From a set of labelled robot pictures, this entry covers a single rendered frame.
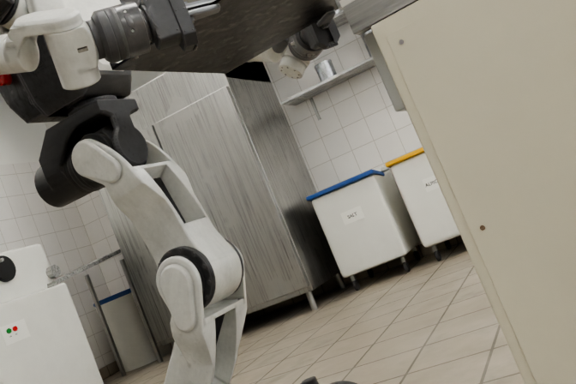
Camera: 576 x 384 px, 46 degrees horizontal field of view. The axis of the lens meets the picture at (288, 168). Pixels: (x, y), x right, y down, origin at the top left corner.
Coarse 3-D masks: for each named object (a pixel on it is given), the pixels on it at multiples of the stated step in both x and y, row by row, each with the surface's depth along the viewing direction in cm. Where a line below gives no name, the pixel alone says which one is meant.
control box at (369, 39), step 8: (368, 40) 112; (376, 48) 112; (376, 56) 112; (376, 64) 112; (384, 64) 112; (384, 72) 112; (384, 80) 112; (392, 80) 111; (392, 88) 111; (392, 96) 112; (400, 104) 111
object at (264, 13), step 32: (224, 0) 116; (256, 0) 123; (288, 0) 130; (320, 0) 137; (224, 32) 133; (256, 32) 141; (288, 32) 150; (128, 64) 129; (160, 64) 136; (192, 64) 145; (224, 64) 155
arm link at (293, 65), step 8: (288, 40) 165; (280, 48) 171; (288, 48) 168; (288, 56) 169; (296, 56) 165; (280, 64) 169; (288, 64) 168; (296, 64) 168; (304, 64) 169; (288, 72) 171; (296, 72) 169
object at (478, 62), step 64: (448, 0) 101; (512, 0) 97; (448, 64) 102; (512, 64) 98; (448, 128) 103; (512, 128) 99; (448, 192) 104; (512, 192) 100; (512, 256) 101; (512, 320) 101
